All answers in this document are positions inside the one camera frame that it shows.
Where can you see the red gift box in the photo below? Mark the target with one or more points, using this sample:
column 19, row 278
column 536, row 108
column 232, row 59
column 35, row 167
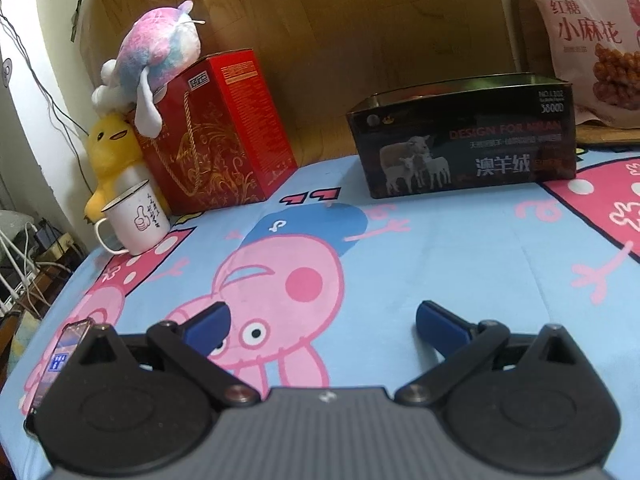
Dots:
column 222, row 143

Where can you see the wooden headboard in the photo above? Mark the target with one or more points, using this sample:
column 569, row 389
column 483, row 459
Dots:
column 322, row 57

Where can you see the smartphone with pink case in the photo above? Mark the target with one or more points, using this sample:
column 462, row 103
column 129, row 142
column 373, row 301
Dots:
column 70, row 338

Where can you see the Peppa Pig blue bedsheet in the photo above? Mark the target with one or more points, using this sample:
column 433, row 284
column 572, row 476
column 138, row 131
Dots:
column 323, row 283

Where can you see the brown seat cushion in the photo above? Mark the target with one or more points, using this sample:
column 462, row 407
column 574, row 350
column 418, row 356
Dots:
column 535, row 56

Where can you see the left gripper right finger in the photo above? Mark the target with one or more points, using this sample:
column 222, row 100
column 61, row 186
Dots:
column 466, row 348

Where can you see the yellow plush toy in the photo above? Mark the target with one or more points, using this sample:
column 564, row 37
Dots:
column 117, row 161

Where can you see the pink fried twist snack bag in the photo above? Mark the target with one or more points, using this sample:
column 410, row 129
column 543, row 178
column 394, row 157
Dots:
column 595, row 47

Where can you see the black tin box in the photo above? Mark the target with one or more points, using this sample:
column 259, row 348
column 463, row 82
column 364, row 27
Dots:
column 466, row 133

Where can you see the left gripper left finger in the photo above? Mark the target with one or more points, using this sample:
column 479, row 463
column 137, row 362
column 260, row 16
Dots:
column 187, row 346

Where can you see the white enamel mug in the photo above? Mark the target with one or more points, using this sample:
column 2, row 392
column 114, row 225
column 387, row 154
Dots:
column 137, row 219

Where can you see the pastel unicorn plush toy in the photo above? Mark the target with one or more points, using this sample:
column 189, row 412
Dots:
column 159, row 46

